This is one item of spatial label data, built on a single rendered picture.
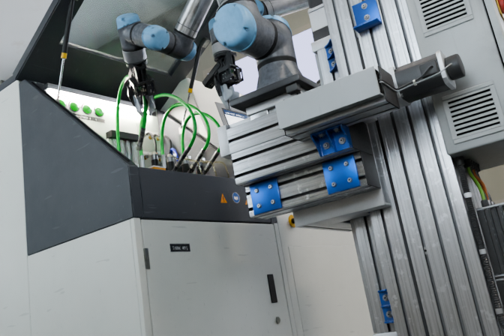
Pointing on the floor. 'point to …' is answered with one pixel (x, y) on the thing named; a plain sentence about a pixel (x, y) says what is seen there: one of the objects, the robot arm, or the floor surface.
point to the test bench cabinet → (100, 285)
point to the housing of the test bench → (13, 218)
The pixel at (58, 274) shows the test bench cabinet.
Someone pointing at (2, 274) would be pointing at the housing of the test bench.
